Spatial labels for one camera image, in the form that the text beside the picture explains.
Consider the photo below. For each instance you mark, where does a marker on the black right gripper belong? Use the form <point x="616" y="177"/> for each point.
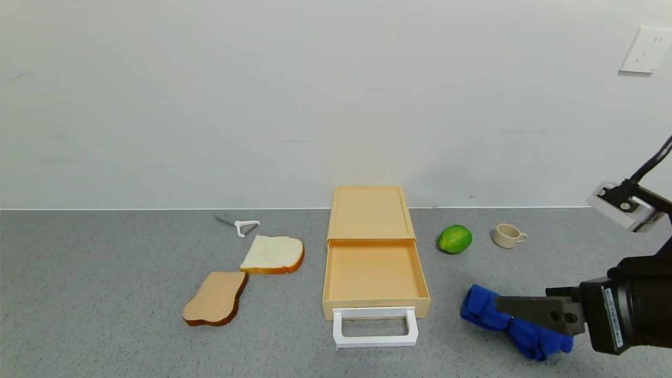
<point x="604" y="315"/>

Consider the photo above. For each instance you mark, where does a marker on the blue rolled cloth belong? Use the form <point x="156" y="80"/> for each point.
<point x="483" y="310"/>

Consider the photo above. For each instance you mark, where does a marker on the beige cup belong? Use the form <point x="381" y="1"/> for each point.
<point x="506" y="236"/>

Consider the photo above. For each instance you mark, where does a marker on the green lime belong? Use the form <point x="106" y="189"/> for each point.
<point x="454" y="239"/>

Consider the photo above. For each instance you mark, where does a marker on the white bread slice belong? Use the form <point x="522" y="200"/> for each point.
<point x="273" y="253"/>

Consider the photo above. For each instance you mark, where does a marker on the grey and white peeler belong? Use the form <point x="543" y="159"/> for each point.
<point x="242" y="226"/>

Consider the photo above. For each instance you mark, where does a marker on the brown toast slice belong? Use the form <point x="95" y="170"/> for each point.
<point x="216" y="299"/>

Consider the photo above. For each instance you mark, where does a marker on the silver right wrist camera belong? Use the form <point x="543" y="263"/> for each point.
<point x="625" y="207"/>

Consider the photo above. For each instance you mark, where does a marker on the white wall socket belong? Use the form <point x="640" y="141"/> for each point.
<point x="646" y="50"/>

